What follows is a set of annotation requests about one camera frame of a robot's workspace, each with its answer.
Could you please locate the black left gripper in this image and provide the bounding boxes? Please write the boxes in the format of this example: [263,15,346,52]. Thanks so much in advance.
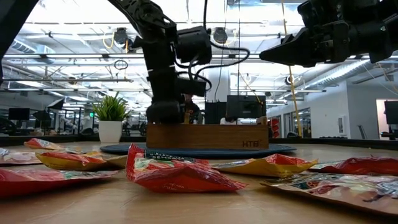
[145,67,185,124]

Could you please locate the black ceiling cable reel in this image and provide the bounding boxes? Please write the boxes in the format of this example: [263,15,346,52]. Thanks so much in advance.
[213,27,228,44]
[113,27,129,45]

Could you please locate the red tea sachet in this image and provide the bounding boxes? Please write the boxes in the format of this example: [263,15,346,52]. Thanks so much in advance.
[0,169,119,198]
[309,156,398,177]
[126,143,249,194]

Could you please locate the black computer tower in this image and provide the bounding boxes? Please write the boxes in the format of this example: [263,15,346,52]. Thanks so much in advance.
[204,101,228,125]

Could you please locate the green plant white pot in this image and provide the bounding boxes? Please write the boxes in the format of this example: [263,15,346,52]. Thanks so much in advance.
[92,92,131,144]

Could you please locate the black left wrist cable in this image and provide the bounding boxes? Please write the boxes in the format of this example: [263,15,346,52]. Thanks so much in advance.
[174,0,251,91]

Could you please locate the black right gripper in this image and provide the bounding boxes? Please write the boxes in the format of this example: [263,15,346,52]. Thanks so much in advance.
[259,21,354,68]

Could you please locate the white wall panel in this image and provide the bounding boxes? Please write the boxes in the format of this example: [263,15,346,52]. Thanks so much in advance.
[337,115,346,135]

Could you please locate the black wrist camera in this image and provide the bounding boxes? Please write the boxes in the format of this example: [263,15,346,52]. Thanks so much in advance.
[176,77,208,98]
[297,0,341,30]

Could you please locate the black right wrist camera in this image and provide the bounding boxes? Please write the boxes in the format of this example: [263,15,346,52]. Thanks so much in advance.
[297,0,341,30]

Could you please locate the black computer monitor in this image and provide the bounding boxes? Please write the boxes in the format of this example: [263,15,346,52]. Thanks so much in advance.
[226,95,267,119]
[384,100,398,125]
[8,108,31,121]

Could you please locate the yellow cable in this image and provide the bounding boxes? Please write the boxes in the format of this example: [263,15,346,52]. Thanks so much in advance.
[280,0,303,138]

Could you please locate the wooden three-compartment box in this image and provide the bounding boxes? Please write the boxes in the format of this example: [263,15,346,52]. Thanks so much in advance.
[146,123,270,150]

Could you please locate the round blue woven placemat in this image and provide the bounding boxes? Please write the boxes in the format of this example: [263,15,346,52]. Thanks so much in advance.
[99,142,297,159]

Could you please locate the black tilted monitor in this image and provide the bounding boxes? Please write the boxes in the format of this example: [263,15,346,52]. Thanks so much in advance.
[46,98,65,110]

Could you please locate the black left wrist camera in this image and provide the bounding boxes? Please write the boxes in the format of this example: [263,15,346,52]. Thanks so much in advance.
[176,77,208,98]

